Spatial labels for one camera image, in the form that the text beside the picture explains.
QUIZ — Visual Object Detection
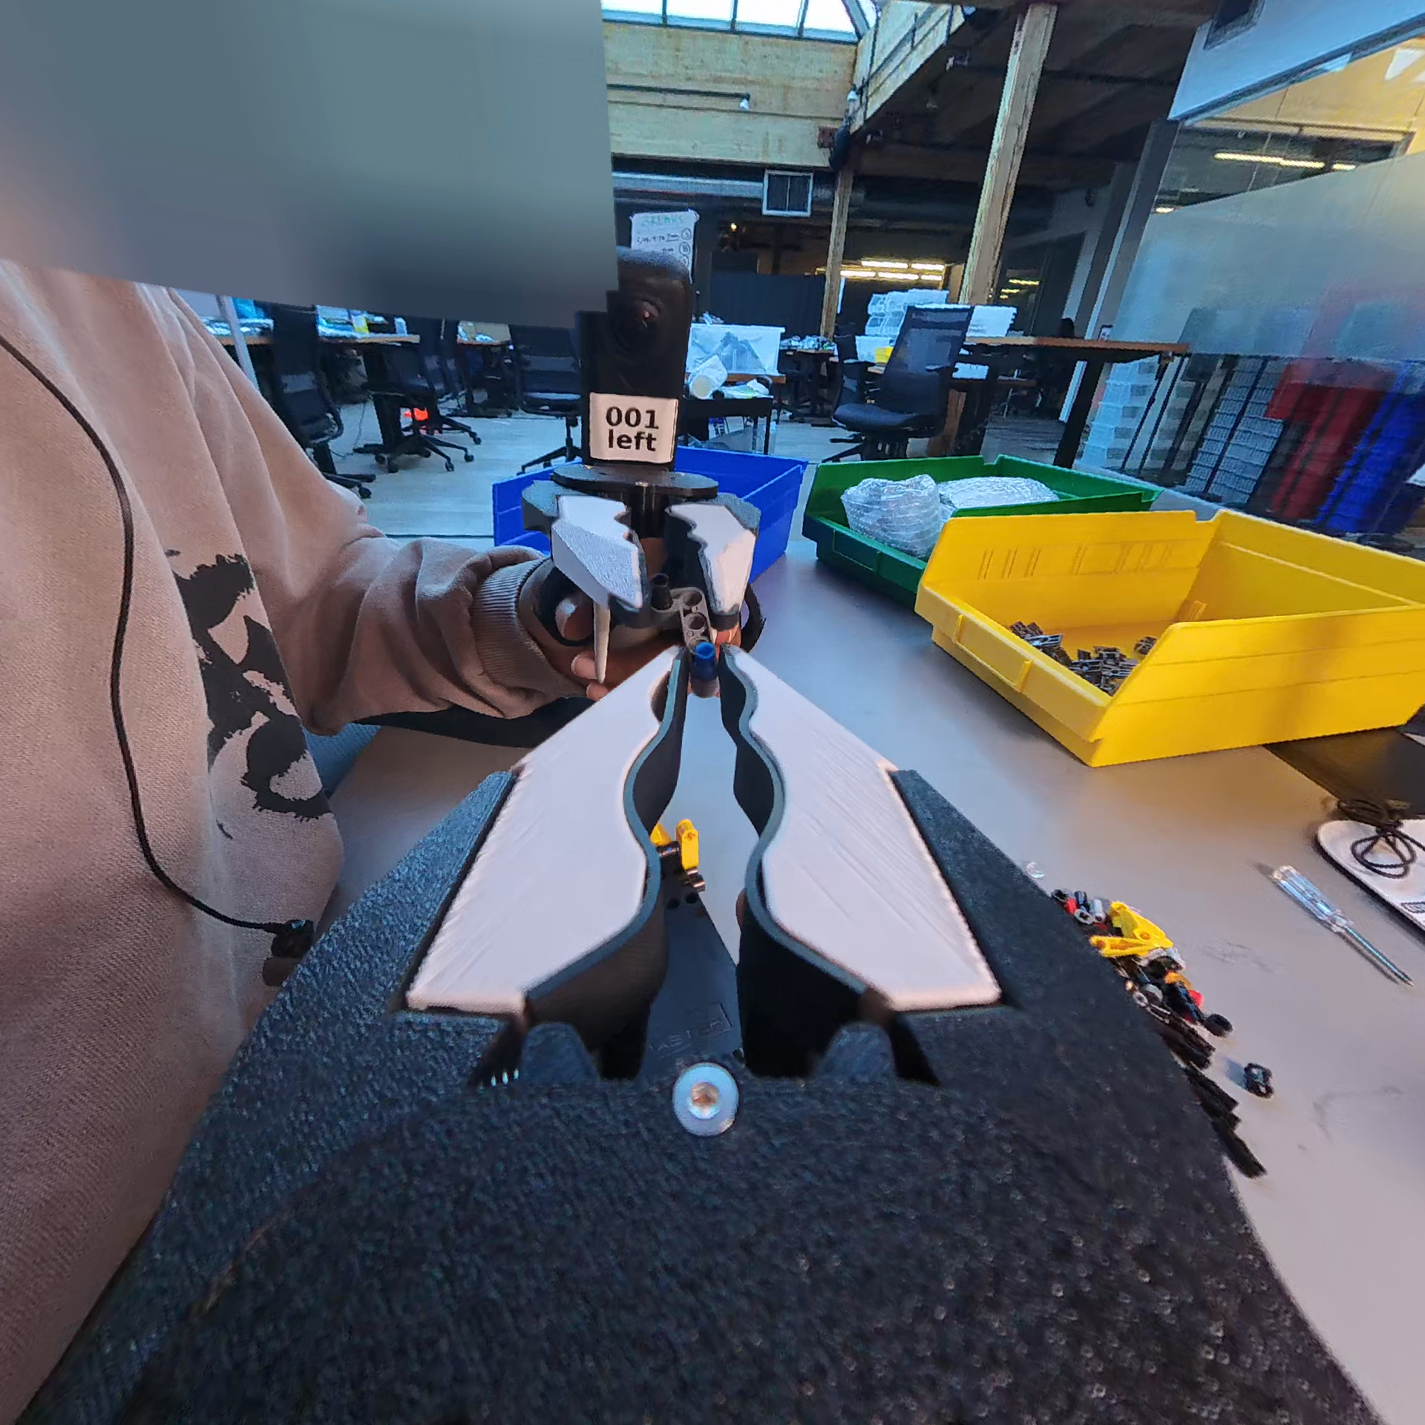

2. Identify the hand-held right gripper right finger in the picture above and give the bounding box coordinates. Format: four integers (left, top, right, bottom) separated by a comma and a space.
717, 649, 1003, 1017

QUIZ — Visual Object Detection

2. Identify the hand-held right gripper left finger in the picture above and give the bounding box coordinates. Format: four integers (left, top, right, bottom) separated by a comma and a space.
407, 649, 690, 1017

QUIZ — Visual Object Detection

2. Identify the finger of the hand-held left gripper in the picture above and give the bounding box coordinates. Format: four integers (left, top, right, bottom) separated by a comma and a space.
669, 501, 761, 631
551, 495, 652, 683

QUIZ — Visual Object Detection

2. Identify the grey building connector piece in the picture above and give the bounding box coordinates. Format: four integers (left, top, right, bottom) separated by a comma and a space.
652, 586, 715, 651

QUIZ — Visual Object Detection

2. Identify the pile of small building parts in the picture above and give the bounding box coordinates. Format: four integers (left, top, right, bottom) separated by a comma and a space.
1048, 884, 1276, 1181

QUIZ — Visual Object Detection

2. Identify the person's left forearm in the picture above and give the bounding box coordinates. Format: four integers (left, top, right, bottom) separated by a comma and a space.
283, 533, 586, 729

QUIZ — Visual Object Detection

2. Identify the grey desk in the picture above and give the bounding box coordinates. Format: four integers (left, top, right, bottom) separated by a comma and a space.
327, 533, 1425, 1425

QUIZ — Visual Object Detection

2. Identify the black desk mat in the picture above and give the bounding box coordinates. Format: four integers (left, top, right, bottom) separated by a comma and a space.
1271, 724, 1425, 819

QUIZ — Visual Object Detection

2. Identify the person's left hand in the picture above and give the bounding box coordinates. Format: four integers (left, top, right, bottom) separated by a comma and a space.
551, 593, 669, 700

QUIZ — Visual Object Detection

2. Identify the blue plastic bin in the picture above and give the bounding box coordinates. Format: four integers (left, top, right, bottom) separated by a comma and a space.
492, 447, 810, 581

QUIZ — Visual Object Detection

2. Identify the green plastic bin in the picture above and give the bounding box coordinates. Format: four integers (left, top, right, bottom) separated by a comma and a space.
803, 453, 1165, 609

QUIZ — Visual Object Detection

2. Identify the yellow black toy robot body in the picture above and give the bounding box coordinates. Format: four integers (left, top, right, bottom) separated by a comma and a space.
640, 819, 744, 1078

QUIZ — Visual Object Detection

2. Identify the crumpled clear plastic bag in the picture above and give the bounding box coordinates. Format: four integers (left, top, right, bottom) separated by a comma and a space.
841, 476, 947, 559

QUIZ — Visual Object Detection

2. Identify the white sign on pole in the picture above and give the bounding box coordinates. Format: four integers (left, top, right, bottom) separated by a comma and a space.
631, 212, 698, 279

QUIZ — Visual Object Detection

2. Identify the black office chair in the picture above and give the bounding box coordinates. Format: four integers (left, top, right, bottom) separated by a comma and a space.
266, 305, 377, 499
829, 305, 974, 462

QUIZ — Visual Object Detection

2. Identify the flat clear plastic bag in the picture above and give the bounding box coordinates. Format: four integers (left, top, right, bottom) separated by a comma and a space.
935, 478, 1059, 516

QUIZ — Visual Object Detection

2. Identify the heap of black building parts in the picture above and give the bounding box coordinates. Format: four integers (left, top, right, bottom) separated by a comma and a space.
1009, 620, 1159, 699

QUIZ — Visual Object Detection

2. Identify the yellow plastic bin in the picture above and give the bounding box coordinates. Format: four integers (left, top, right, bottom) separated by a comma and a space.
917, 508, 1425, 769

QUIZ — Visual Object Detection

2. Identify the wooden top table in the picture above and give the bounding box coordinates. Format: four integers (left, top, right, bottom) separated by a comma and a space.
957, 334, 1191, 471

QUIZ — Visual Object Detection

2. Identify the person's beige sweatshirt torso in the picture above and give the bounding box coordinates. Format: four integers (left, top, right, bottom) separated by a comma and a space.
0, 261, 526, 1425

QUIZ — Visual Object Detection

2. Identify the white printed mat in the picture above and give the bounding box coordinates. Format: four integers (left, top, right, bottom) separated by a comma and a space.
1316, 817, 1425, 930

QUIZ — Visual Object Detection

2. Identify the grey drawer rack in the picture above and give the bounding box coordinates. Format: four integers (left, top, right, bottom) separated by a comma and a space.
1087, 357, 1425, 535

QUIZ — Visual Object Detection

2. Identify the black microphone cable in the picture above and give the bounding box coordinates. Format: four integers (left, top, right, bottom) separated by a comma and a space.
0, 334, 317, 962

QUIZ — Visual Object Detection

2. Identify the clear handle screwdriver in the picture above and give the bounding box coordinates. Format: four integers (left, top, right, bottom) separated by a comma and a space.
1272, 865, 1414, 987

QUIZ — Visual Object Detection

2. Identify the coiled black cable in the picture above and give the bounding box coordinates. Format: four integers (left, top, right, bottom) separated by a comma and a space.
1335, 796, 1425, 883

